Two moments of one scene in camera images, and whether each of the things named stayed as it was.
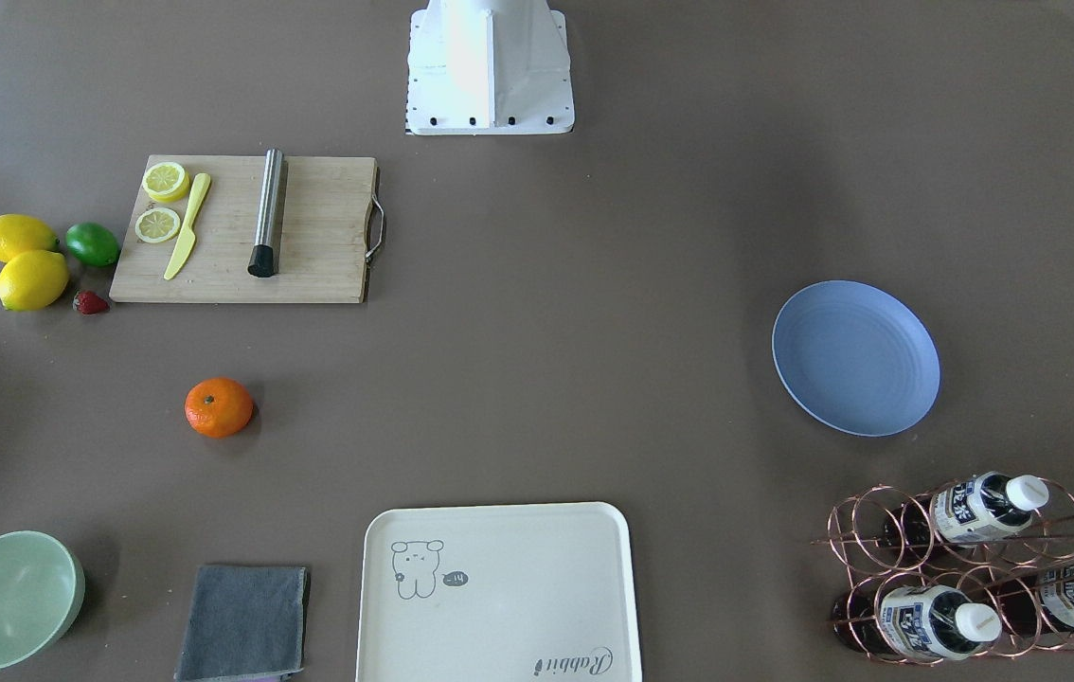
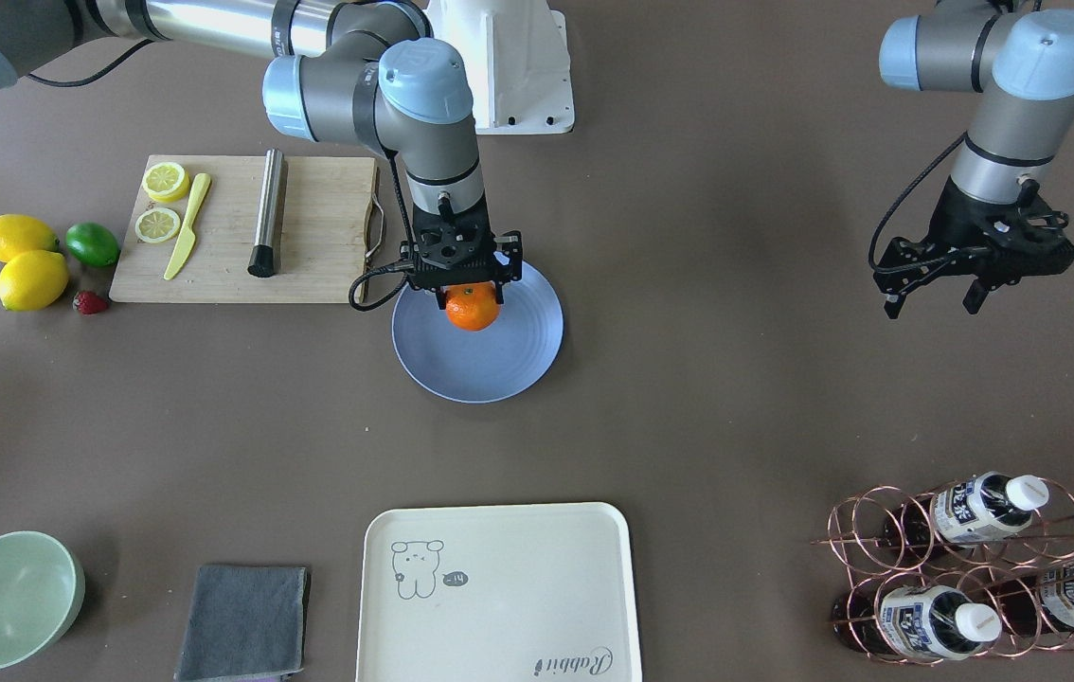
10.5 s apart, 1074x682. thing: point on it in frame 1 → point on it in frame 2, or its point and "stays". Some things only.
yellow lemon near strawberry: (32, 279) stays
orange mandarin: (218, 407) → (473, 306)
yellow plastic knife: (188, 238) stays
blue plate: (856, 357) → (489, 365)
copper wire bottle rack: (998, 566) stays
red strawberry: (90, 303) stays
